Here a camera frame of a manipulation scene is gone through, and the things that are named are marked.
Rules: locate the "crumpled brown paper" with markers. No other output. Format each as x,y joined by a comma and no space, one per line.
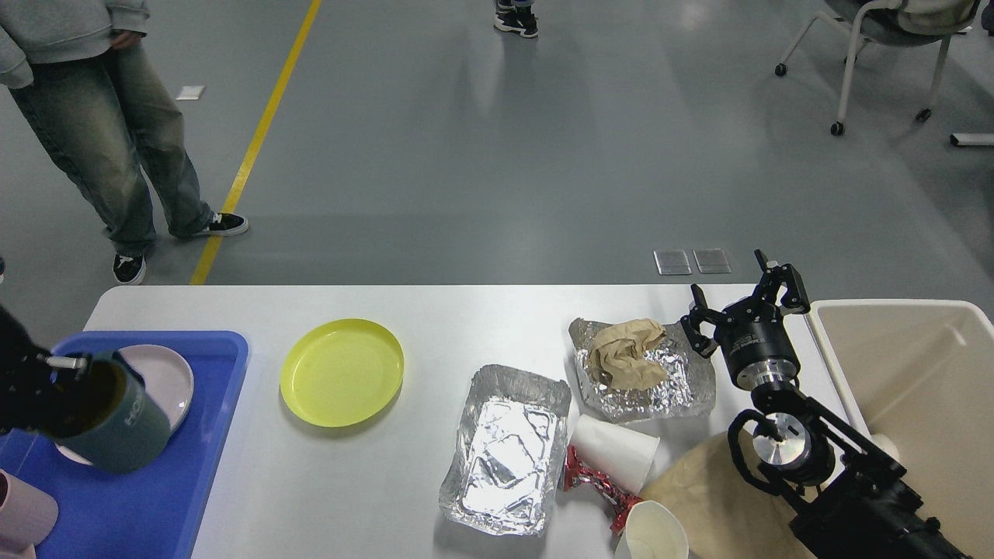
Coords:
617,357

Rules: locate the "right floor metal plate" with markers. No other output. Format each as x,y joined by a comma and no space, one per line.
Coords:
712,261

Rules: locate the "teal mug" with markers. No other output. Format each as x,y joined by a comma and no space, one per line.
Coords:
108,416

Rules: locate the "aluminium foil tray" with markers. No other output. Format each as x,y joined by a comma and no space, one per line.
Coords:
509,454

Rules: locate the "brown paper bag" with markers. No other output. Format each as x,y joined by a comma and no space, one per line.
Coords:
722,515

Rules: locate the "yellow plastic plate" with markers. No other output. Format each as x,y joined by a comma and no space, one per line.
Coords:
342,373

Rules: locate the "pink mug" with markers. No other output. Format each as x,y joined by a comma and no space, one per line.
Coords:
28,516

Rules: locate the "upright white paper cup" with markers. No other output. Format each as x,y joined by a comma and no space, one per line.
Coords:
652,531

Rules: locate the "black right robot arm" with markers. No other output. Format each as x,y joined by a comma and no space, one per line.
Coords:
848,496

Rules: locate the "beige plastic bin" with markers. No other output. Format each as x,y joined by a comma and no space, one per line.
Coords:
919,375

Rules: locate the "metal bar on floor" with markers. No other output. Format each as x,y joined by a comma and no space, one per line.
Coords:
972,139

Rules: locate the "pink plate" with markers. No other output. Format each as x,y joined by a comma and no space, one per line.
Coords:
169,381

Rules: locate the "blue plastic tray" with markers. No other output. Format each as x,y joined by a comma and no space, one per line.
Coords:
156,511

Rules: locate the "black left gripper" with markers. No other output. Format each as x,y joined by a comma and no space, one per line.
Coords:
27,392

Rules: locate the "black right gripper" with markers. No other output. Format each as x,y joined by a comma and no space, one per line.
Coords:
756,350

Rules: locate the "person in black coat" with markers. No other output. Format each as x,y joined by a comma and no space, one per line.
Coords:
516,17

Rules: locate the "crumpled foil sheet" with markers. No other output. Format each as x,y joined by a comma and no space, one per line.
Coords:
689,388

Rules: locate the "lying white paper cup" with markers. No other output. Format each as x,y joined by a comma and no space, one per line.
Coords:
624,455

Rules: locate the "red snack wrapper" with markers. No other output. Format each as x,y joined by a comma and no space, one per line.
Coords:
575,473

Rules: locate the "white floor label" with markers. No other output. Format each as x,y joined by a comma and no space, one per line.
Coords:
191,92

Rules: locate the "white rolling chair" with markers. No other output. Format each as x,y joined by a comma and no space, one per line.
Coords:
892,24

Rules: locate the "left floor metal plate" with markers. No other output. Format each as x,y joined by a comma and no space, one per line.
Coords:
672,263

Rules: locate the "floor metal plate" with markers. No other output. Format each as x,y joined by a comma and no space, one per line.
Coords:
712,261
672,263

